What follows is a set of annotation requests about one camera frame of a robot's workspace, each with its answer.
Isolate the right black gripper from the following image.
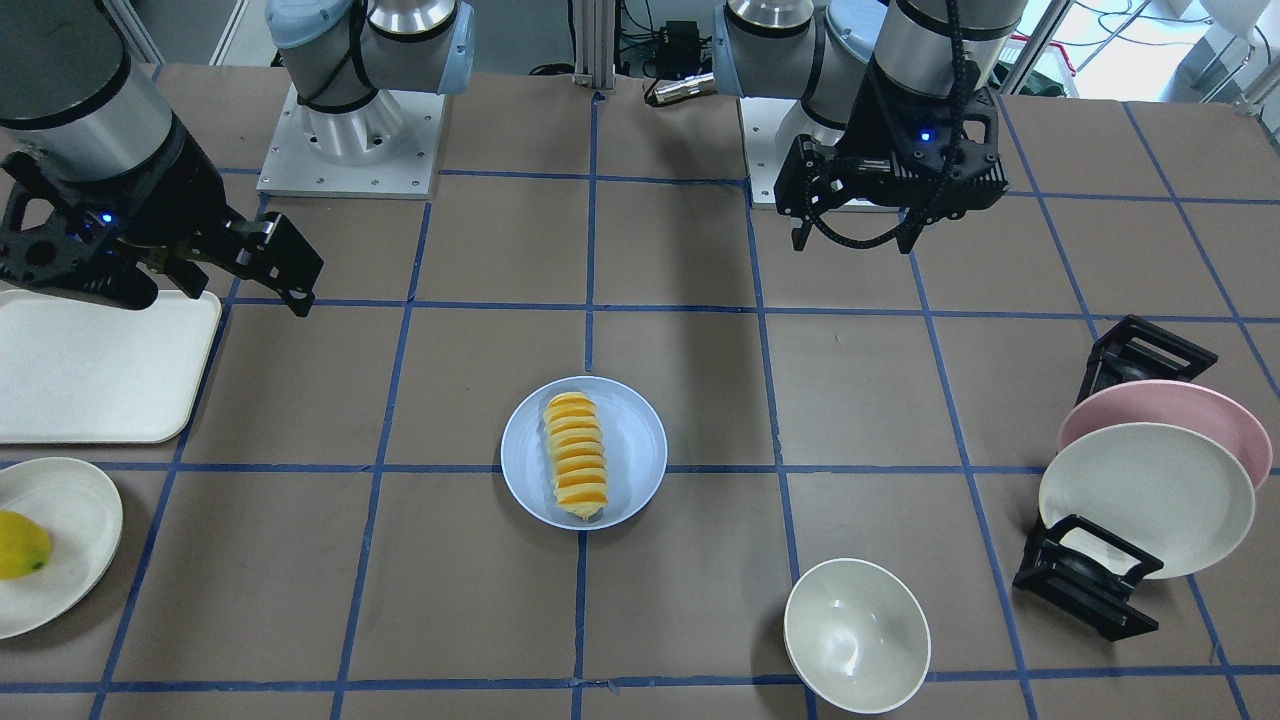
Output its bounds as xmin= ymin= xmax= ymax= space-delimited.
xmin=1 ymin=120 xmax=324 ymax=318

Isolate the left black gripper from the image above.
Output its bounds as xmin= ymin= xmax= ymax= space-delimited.
xmin=774 ymin=63 xmax=1009 ymax=252

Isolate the blue plate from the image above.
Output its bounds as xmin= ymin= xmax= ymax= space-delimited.
xmin=500 ymin=375 xmax=667 ymax=530

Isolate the sliced bread loaf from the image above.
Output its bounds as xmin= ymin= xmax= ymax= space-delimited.
xmin=543 ymin=391 xmax=609 ymax=521

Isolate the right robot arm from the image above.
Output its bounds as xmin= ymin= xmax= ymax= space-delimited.
xmin=3 ymin=1 xmax=475 ymax=316

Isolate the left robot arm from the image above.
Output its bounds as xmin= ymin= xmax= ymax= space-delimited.
xmin=712 ymin=1 xmax=1025 ymax=254

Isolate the cream round plate with lemon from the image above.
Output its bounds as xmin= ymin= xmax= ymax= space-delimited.
xmin=1 ymin=457 xmax=123 ymax=639

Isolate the pink plate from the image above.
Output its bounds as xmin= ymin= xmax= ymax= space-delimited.
xmin=1056 ymin=380 xmax=1274 ymax=489

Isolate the cream plate in rack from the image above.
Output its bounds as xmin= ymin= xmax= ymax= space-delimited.
xmin=1038 ymin=421 xmax=1256 ymax=580

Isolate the cream rectangular tray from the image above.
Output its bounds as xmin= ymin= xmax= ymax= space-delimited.
xmin=1 ymin=290 xmax=221 ymax=445

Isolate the yellow lemon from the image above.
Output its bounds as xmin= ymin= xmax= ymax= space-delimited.
xmin=1 ymin=510 xmax=52 ymax=580

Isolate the white bowl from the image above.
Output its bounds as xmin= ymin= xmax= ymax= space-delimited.
xmin=783 ymin=559 xmax=932 ymax=715

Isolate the black dish rack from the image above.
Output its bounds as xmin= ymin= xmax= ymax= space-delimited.
xmin=1012 ymin=314 xmax=1219 ymax=642

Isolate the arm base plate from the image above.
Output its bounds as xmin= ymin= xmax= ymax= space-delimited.
xmin=739 ymin=91 xmax=913 ymax=213
xmin=257 ymin=90 xmax=449 ymax=201

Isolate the metal cable connector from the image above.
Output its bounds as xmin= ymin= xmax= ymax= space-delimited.
xmin=643 ymin=73 xmax=718 ymax=108

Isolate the aluminium frame post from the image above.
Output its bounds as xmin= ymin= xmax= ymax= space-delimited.
xmin=568 ymin=1 xmax=621 ymax=95

